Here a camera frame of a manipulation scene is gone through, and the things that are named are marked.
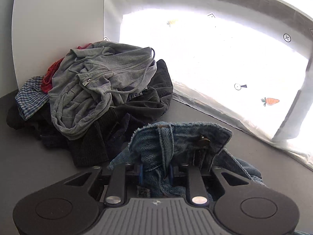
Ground grey zip hoodie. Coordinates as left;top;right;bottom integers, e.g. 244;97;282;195
48;41;157;140

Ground white printed storage bag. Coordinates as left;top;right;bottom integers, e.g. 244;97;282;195
103;0;312;166

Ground blue denim jeans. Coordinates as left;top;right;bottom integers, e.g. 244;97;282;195
108;122;263;197

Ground red garment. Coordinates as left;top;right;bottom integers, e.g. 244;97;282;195
40;42;94;94

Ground blue checked shirt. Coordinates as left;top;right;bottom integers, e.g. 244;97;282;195
15;75;49;120

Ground black garment pile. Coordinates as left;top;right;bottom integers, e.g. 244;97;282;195
6;60;173;168

